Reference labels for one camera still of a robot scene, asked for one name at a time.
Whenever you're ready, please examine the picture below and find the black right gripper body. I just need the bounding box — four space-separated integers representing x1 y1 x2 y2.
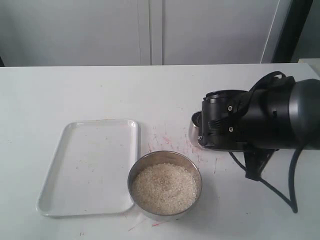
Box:
197 89 247 152

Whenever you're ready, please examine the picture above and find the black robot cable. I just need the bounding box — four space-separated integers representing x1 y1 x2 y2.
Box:
228 71 300 214

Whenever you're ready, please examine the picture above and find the small steel cup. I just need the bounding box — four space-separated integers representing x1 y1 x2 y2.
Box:
188 111 203 149

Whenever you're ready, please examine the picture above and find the steel bowl of rice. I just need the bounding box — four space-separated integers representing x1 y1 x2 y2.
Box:
127 150 203 221

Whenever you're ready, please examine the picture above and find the white rectangular plastic tray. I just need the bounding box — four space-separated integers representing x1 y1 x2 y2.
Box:
36 119 140 217

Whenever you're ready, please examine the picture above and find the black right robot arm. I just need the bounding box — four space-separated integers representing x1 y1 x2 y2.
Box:
197 78 320 152

